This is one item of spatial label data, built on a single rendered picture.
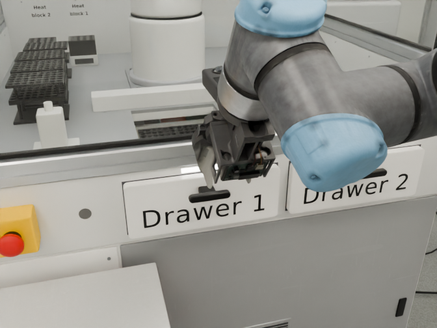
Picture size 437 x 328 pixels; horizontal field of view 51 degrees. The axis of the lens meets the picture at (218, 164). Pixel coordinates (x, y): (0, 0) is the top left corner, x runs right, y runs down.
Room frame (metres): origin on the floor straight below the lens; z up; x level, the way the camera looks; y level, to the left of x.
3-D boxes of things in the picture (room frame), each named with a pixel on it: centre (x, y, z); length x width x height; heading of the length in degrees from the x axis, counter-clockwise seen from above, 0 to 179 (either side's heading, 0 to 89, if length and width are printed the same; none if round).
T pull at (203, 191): (0.70, 0.02, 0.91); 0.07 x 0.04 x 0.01; 105
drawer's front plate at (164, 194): (0.72, 0.03, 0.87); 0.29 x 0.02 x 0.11; 105
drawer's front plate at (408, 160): (0.81, -0.28, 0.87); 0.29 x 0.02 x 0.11; 105
